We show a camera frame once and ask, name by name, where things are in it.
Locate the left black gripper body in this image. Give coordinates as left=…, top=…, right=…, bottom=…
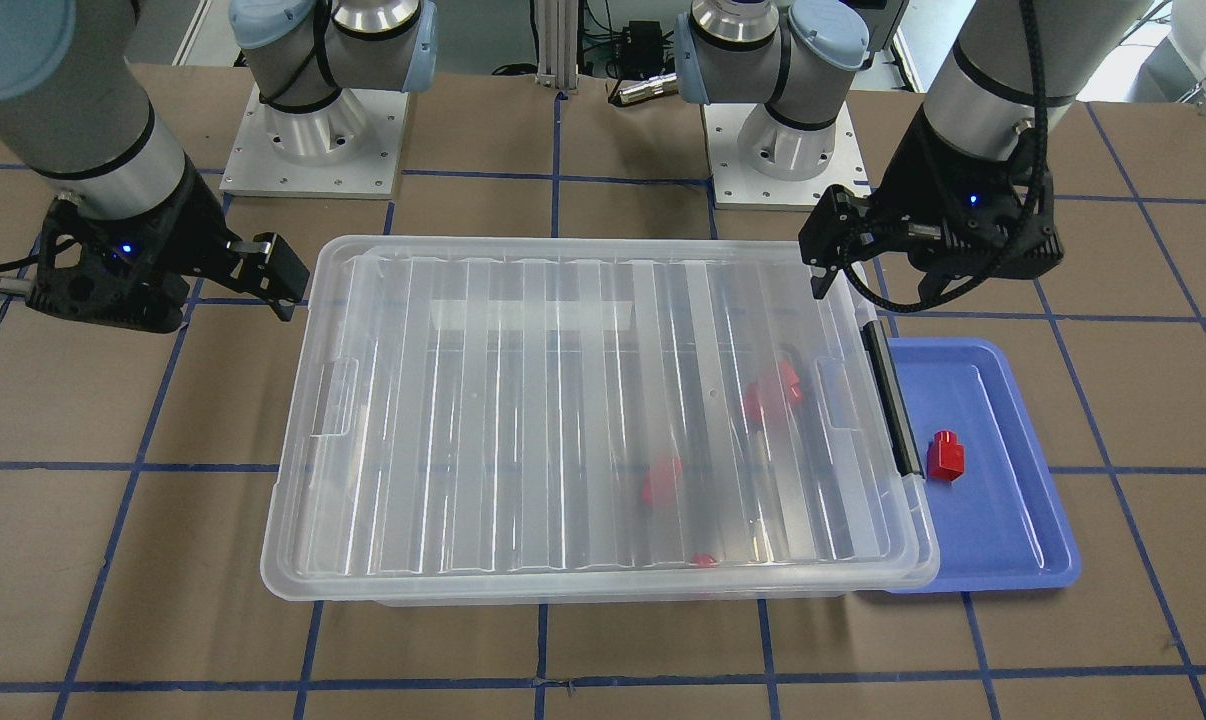
left=868, top=110, right=1064, bottom=281

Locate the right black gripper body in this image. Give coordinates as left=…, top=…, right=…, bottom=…
left=24, top=165, right=239, bottom=333

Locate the clear plastic box lid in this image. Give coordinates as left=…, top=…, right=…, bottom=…
left=260, top=235, right=926, bottom=601

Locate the red block from tray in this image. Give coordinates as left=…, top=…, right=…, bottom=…
left=926, top=429, right=967, bottom=482

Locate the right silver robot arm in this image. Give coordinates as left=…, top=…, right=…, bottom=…
left=0, top=1, right=438, bottom=333

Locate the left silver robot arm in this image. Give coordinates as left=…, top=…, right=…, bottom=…
left=672, top=1, right=1146, bottom=314

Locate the clear plastic storage box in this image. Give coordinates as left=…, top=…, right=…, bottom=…
left=263, top=240, right=942, bottom=608

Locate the blue plastic tray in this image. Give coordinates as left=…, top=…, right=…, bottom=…
left=888, top=336, right=1081, bottom=593

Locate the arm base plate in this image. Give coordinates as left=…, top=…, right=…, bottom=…
left=702, top=103, right=871, bottom=211
left=219, top=88, right=411, bottom=200

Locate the black box latch handle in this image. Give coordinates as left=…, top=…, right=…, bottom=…
left=860, top=320, right=924, bottom=478

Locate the aluminium frame post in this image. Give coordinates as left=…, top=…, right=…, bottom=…
left=531, top=1, right=582, bottom=95

